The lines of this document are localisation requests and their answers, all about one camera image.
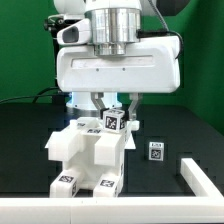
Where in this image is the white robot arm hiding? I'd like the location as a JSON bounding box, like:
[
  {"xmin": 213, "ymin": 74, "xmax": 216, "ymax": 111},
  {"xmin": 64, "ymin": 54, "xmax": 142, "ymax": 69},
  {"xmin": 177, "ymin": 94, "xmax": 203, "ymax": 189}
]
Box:
[{"xmin": 54, "ymin": 0, "xmax": 183, "ymax": 120}]

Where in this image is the white chair seat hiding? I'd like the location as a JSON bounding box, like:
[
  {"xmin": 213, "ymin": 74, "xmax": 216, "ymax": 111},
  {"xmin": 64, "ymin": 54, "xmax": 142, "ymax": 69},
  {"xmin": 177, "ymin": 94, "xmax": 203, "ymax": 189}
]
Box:
[{"xmin": 47, "ymin": 128, "xmax": 126, "ymax": 189}]

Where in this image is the black cable on table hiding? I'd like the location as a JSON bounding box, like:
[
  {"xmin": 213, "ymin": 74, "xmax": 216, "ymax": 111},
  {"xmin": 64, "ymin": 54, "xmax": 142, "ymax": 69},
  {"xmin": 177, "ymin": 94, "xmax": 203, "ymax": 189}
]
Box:
[{"xmin": 0, "ymin": 85, "xmax": 73, "ymax": 106}]

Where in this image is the white U-shaped fence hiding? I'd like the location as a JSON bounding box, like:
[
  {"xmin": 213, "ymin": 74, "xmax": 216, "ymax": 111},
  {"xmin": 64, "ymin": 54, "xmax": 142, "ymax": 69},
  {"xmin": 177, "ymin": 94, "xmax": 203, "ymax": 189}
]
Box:
[{"xmin": 0, "ymin": 158, "xmax": 224, "ymax": 224}]

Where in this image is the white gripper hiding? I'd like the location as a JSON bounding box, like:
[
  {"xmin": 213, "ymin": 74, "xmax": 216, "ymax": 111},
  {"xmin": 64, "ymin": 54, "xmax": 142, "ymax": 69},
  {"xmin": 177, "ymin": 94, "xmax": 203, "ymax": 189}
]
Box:
[{"xmin": 57, "ymin": 36, "xmax": 180, "ymax": 121}]

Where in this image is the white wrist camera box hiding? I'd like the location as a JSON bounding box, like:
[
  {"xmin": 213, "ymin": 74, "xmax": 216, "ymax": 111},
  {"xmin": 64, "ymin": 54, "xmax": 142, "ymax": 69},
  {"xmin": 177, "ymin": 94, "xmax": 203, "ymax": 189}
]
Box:
[{"xmin": 57, "ymin": 19, "xmax": 91, "ymax": 45}]

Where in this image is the white chair back frame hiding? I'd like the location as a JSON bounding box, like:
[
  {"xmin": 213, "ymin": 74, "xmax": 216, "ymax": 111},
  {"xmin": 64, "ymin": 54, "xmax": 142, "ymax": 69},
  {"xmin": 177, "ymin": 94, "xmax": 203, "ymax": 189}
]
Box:
[{"xmin": 69, "ymin": 117, "xmax": 140, "ymax": 133}]

